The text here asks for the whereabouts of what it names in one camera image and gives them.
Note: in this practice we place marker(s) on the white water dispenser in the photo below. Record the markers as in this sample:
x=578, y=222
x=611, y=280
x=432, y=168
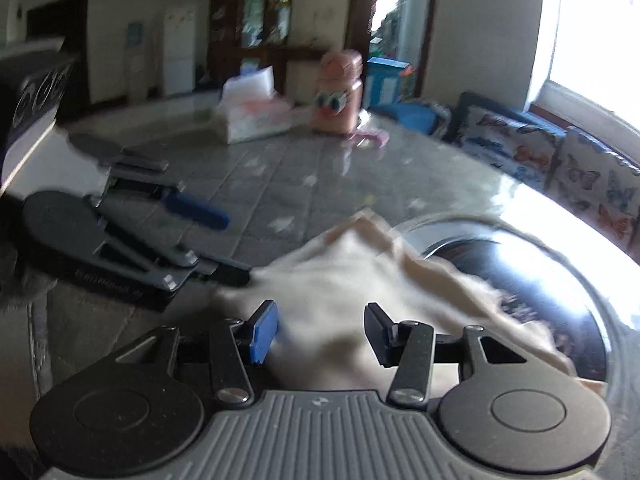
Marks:
x=135, y=60

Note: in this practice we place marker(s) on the pink cartoon face bin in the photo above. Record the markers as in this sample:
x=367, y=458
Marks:
x=336, y=92

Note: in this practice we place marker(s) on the bright window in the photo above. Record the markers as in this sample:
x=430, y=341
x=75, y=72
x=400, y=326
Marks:
x=600, y=30

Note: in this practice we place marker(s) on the blue box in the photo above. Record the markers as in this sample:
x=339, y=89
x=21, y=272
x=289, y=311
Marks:
x=387, y=82

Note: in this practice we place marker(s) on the blue cushion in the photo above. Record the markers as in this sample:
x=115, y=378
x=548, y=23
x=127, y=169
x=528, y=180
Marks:
x=415, y=116

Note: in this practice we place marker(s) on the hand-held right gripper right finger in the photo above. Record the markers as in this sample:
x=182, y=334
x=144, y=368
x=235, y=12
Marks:
x=379, y=336

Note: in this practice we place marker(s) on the wooden door frame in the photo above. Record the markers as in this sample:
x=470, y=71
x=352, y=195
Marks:
x=357, y=20

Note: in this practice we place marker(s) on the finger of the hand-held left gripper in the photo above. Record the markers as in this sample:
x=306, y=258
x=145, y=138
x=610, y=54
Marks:
x=197, y=211
x=225, y=271

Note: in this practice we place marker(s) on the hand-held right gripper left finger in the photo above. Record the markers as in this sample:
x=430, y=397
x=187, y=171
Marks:
x=263, y=331

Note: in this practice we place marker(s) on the beige cloth garment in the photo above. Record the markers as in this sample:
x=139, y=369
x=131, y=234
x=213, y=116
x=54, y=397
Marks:
x=350, y=285

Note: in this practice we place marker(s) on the dark wooden cabinet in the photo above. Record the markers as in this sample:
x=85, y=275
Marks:
x=250, y=10

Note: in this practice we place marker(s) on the pink plastic object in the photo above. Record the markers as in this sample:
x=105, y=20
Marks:
x=370, y=136

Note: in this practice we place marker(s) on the white tissue box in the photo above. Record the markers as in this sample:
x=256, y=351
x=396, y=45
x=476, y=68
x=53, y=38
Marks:
x=252, y=110

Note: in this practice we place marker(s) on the white refrigerator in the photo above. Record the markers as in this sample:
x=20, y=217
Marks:
x=178, y=52

